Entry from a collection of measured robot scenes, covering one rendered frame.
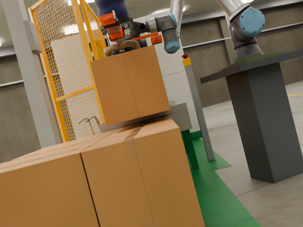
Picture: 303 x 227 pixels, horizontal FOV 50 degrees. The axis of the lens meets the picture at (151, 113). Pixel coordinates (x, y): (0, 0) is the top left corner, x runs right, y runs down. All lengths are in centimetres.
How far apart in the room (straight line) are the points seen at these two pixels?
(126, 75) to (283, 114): 101
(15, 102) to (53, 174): 1163
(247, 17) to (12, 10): 238
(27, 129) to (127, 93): 1101
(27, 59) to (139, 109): 178
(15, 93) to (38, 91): 957
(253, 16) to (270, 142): 76
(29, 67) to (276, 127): 238
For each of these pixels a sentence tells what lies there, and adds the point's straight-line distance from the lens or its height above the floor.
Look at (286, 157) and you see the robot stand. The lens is 219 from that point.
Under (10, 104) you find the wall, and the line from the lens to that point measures 1294.
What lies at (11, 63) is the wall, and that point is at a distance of 1314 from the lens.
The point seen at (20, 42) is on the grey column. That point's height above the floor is 158.
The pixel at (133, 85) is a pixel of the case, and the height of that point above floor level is 79.
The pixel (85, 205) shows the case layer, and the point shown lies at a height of 34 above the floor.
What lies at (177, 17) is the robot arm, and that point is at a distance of 216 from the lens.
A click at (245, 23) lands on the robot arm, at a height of 97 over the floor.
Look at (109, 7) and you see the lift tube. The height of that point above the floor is 134.
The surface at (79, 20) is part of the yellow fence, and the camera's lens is 345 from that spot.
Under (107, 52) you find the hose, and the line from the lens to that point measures 210.
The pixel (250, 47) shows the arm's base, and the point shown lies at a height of 85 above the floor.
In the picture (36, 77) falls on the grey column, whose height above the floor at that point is 121.
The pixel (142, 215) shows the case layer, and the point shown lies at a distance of 132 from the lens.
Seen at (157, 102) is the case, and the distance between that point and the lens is 193.
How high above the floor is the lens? 65
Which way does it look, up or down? 1 degrees down
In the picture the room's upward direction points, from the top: 15 degrees counter-clockwise
